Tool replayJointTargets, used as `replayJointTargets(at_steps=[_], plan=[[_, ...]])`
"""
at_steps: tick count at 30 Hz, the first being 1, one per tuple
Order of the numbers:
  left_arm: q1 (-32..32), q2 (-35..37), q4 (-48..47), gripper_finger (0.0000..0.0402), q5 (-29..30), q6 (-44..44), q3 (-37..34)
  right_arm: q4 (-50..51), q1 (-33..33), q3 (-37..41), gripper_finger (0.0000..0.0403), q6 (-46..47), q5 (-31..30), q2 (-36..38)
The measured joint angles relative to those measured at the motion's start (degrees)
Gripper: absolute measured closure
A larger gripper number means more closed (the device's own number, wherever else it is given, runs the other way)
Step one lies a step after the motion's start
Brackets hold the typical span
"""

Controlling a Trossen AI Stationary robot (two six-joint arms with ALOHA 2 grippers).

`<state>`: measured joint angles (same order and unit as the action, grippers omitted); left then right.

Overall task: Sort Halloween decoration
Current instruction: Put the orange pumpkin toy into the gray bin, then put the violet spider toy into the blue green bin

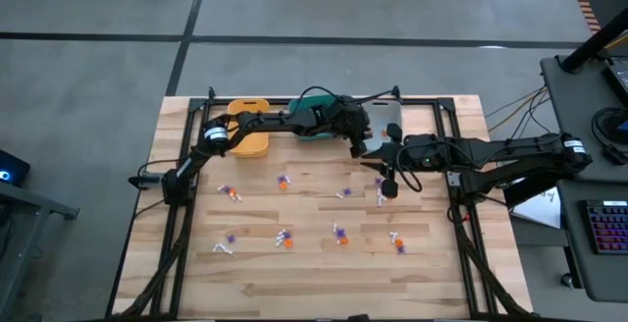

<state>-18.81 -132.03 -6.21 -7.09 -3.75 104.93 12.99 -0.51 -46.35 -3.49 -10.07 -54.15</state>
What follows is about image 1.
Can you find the grey desk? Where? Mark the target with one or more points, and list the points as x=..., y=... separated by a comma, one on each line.
x=579, y=116
x=598, y=273

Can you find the black headphones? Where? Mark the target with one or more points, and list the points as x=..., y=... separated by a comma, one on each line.
x=601, y=125

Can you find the white plastic bin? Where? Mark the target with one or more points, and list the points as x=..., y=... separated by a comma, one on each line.
x=387, y=113

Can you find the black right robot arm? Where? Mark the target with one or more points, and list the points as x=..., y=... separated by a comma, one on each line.
x=515, y=150

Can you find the black desk leg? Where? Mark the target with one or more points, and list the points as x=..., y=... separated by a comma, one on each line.
x=527, y=192

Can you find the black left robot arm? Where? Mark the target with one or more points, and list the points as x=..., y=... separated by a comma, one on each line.
x=275, y=122

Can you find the black box with blue light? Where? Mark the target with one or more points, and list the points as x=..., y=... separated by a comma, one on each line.
x=12, y=167

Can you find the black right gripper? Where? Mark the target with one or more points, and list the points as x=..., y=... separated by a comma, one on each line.
x=417, y=152

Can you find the black slanted pole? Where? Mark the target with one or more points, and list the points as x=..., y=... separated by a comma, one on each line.
x=596, y=42

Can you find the black laptop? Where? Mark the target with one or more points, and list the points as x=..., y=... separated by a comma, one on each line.
x=619, y=79

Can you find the black castor wheel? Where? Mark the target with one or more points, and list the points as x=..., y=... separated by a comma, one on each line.
x=567, y=280

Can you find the yellow plastic bin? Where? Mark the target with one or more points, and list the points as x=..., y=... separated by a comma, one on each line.
x=250, y=147

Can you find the white paper sheet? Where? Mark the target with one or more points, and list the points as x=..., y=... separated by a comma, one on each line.
x=539, y=209

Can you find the black arm base connector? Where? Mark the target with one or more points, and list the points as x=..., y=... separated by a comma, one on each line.
x=144, y=181

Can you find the teal plastic bin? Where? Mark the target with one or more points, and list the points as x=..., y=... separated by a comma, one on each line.
x=309, y=102

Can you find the backlit computer keyboard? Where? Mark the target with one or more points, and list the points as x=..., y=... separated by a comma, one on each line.
x=608, y=226

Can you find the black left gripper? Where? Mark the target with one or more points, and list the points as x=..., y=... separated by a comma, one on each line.
x=353, y=121

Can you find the grey metal stand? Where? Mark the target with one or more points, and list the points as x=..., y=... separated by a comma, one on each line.
x=29, y=204

